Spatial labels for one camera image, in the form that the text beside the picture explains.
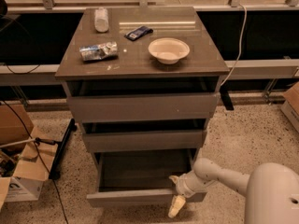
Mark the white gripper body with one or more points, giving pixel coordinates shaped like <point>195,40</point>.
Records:
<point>183,186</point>

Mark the grey bottom drawer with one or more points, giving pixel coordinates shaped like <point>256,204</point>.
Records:
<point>138,177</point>

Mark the grey drawer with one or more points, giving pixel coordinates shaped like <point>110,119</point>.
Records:
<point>115,142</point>
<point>138,177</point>
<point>143,107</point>

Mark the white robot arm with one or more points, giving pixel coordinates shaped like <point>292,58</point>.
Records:
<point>271,190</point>

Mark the grey middle drawer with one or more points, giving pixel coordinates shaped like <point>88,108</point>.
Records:
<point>115,142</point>

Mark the grey drawer cabinet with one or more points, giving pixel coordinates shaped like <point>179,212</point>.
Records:
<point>135,72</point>

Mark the grey top drawer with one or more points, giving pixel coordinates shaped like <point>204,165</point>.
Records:
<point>143,107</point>

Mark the open cardboard box left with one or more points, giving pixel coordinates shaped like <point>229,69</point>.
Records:
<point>26,156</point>

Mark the black stand leg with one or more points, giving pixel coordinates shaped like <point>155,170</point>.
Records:
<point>55,168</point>

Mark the cardboard box right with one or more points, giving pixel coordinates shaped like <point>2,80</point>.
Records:
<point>290,108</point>

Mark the white paper bowl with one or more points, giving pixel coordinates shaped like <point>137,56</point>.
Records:
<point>168,50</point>

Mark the dark blue snack packet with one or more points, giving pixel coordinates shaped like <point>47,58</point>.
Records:
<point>138,32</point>

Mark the crumpled silver snack bag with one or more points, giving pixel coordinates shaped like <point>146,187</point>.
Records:
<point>99,52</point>

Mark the white plastic bottle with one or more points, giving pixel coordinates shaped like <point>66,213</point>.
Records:
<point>101,23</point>

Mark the black bracket behind cabinet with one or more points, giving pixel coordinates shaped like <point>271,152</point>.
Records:
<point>225,97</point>

